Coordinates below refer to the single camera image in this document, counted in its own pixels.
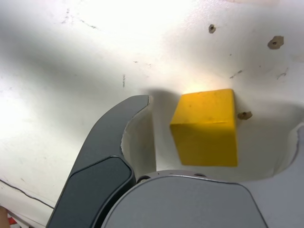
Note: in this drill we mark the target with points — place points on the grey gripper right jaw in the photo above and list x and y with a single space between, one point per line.
190 204

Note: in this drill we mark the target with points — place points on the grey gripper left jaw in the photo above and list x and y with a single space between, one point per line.
99 154

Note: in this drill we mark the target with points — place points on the yellow cube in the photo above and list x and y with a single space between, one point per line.
206 133

